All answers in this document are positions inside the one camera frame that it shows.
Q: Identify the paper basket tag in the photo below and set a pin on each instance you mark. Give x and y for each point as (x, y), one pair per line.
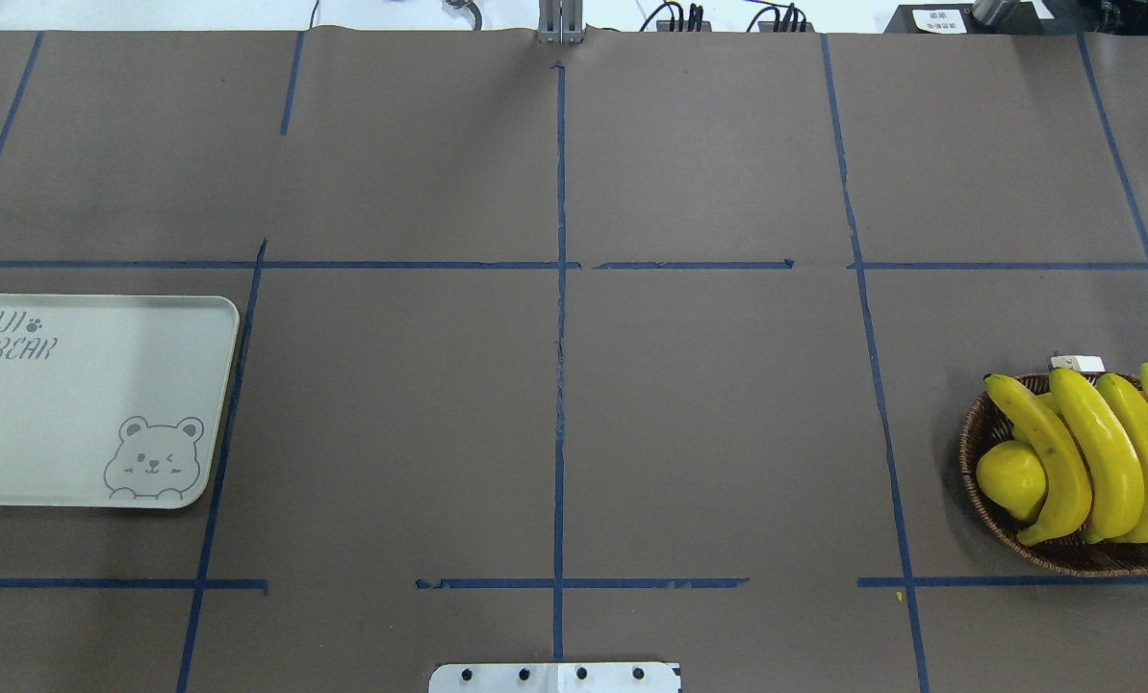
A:
(1078, 363)

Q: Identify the brown wicker basket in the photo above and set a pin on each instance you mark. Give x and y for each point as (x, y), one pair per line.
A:
(986, 426)

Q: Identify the black power strip far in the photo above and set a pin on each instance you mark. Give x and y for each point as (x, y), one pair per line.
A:
(671, 17)

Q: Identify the black power strip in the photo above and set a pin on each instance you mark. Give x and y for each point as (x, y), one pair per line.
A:
(671, 17)
(779, 18)

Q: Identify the black power strip near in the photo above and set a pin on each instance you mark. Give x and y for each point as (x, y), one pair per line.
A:
(779, 18)

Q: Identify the yellow lemon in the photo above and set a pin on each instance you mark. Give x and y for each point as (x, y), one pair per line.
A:
(1012, 476)

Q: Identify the black box with label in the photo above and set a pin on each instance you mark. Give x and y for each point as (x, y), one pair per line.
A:
(933, 19)

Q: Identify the white bear tray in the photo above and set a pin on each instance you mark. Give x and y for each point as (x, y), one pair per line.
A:
(111, 400)

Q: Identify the aluminium frame post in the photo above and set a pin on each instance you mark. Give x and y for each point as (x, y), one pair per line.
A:
(561, 22)

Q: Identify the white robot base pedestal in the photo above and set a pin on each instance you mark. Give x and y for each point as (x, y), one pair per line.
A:
(644, 676)

